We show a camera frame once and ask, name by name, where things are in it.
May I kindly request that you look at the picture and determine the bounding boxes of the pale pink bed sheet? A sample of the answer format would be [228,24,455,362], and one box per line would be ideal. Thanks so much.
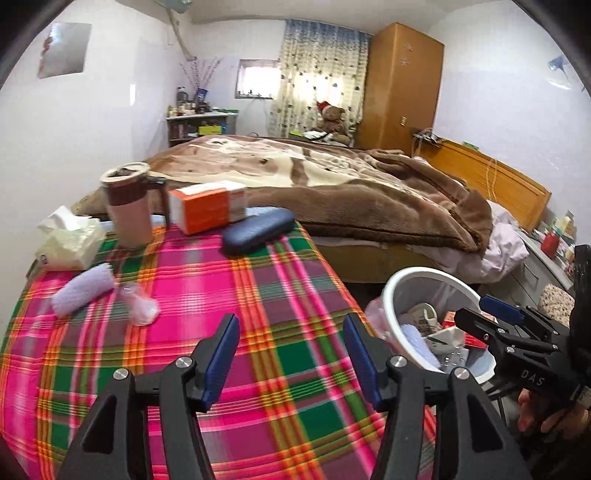
[406,203,529,284]

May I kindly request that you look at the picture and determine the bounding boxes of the dry branches in vase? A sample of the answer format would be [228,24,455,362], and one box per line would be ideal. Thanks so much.
[180,58,222,100]

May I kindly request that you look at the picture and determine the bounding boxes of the white rolled towel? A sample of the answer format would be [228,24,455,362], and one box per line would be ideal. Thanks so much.
[51,263,115,317]

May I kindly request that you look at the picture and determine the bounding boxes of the wooden wardrobe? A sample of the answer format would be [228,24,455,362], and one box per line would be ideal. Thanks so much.
[355,23,445,155]

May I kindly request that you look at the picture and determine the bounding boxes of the patterned curtain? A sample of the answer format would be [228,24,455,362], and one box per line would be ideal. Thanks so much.
[268,18,372,139]

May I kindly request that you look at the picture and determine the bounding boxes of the person's right hand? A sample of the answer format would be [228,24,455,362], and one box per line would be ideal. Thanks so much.
[517,388,591,435]

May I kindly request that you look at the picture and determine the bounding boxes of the pink plastic bag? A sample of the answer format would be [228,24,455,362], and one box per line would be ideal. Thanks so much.
[365,298,402,352]

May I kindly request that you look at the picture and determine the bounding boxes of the white plastic trash bin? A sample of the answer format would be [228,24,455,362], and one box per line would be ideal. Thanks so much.
[381,268,497,386]

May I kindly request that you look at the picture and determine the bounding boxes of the patterned stool cushion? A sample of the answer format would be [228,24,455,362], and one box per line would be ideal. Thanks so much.
[538,284,575,326]

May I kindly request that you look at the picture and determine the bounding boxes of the soft tissue pack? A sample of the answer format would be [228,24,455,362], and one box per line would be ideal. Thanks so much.
[36,205,107,271]

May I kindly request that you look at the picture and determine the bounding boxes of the wooden bed headboard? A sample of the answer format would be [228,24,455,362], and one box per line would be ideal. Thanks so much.
[418,138,552,232]

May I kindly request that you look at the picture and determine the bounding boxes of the small window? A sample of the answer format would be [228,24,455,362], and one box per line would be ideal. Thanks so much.
[235,59,281,99]

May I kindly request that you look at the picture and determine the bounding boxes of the dark blue glasses case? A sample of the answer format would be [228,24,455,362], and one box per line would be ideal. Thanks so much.
[222,208,296,256]

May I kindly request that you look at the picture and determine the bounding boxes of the small clear plastic cup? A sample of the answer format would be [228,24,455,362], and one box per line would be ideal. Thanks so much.
[115,282,141,308]
[131,298,160,327]

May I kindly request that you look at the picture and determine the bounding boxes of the brown lidded mug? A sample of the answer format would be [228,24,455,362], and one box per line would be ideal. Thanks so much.
[100,162,169,247]

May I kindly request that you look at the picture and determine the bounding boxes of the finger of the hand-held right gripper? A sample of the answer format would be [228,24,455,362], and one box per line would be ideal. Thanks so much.
[479,295,568,337]
[455,308,559,356]

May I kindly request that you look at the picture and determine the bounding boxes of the plaid pink green cloth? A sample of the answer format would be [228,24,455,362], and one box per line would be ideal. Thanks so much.
[0,222,437,480]

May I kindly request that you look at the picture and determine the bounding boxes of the brown teddy bear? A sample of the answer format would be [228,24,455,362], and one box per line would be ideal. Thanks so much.
[307,100,352,146]

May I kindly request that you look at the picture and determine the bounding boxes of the cluttered shelf unit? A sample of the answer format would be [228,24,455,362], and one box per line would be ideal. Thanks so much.
[166,111,239,148]

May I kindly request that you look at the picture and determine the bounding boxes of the brown plush blanket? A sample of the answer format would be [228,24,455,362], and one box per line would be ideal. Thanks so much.
[74,135,494,254]

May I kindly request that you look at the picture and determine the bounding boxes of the orange and white box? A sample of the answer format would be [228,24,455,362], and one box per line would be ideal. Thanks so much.
[167,181,247,236]

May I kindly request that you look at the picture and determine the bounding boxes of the grey nightstand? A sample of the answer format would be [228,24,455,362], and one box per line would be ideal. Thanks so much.
[505,222,578,308]

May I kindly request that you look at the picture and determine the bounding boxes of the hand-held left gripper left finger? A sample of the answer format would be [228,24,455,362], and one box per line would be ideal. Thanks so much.
[58,314,241,480]

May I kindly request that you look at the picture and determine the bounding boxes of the wall poster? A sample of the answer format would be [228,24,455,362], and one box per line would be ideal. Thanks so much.
[38,22,92,79]

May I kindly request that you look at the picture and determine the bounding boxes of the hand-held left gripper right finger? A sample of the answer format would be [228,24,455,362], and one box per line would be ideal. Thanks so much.
[342,314,532,480]

